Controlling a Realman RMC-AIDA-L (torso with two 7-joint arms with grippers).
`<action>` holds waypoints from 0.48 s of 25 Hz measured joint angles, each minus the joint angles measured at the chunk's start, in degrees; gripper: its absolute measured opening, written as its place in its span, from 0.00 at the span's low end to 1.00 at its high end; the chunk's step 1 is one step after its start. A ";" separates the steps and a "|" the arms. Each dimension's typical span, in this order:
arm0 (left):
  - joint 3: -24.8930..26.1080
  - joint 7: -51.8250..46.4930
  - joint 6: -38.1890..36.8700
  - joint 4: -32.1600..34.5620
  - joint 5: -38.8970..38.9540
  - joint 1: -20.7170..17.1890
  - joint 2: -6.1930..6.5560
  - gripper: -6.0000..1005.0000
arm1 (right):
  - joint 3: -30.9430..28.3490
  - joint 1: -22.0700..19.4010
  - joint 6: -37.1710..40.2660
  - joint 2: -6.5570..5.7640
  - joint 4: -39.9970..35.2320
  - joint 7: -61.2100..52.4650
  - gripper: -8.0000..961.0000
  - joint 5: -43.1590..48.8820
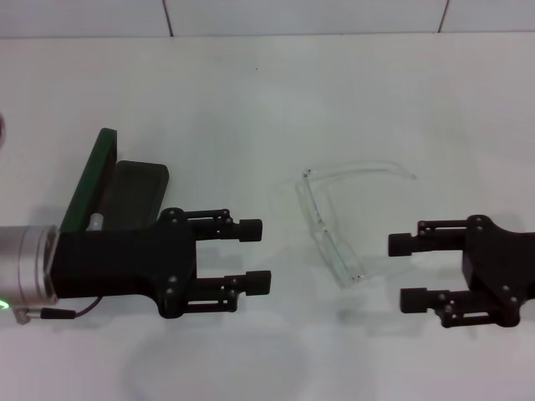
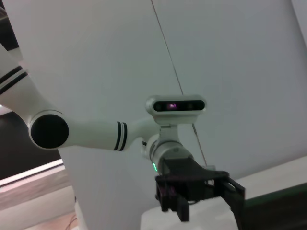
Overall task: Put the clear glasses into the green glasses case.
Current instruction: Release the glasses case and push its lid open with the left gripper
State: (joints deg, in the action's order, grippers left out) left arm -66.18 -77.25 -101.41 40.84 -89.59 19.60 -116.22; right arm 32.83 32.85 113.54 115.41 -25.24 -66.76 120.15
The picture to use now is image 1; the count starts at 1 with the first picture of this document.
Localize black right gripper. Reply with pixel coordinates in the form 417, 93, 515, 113
387, 214, 535, 329

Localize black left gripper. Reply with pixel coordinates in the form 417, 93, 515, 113
49, 207, 273, 321

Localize clear white glasses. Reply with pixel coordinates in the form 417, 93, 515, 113
271, 160, 419, 290

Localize green glasses case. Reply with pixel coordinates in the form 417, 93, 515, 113
58, 128, 171, 235

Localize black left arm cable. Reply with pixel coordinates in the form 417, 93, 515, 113
14, 296, 105, 325

